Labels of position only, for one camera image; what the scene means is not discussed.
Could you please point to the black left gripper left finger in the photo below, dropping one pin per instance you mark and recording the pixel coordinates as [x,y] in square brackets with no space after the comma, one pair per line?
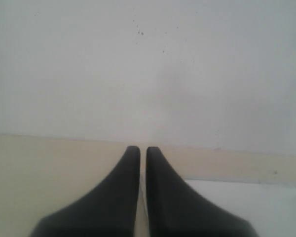
[108,210]

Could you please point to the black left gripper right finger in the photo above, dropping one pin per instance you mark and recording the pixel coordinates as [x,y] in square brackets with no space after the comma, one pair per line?
[177,210]

